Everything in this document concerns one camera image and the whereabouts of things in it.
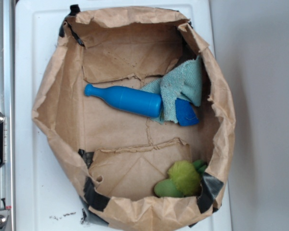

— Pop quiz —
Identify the blue plastic bottle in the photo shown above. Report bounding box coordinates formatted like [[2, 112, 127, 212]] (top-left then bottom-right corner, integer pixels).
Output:
[[84, 84, 162, 117]]

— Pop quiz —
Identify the brown paper bag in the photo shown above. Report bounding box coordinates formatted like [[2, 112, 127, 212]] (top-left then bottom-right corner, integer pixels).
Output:
[[32, 5, 236, 231]]

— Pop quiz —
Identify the dark blue felt piece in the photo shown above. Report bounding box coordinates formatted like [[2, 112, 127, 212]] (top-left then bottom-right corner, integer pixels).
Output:
[[175, 98, 199, 127]]

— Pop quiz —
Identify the light blue cloth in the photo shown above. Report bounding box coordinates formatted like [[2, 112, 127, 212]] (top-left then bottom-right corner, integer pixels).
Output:
[[141, 55, 202, 124]]

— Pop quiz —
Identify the green fuzzy plush toy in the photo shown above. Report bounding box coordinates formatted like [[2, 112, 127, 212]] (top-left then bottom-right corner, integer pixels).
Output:
[[154, 160, 207, 198]]

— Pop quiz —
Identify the white plastic tray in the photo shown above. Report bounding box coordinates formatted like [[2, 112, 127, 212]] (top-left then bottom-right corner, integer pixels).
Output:
[[14, 0, 233, 231]]

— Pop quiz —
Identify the aluminium frame rail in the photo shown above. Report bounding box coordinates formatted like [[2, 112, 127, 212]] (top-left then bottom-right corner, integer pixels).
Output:
[[0, 0, 16, 231]]

